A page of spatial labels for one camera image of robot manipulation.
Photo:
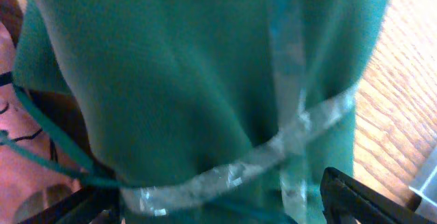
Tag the dark green garment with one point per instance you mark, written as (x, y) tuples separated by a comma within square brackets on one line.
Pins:
[(198, 111)]

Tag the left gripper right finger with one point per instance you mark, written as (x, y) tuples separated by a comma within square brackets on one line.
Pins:
[(347, 201)]

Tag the clear plastic storage container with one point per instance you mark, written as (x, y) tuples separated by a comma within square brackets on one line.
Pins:
[(424, 185)]

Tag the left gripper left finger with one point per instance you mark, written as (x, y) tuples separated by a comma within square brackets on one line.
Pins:
[(88, 205)]

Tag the pink printed garment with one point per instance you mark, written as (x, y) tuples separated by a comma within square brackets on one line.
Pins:
[(26, 187)]

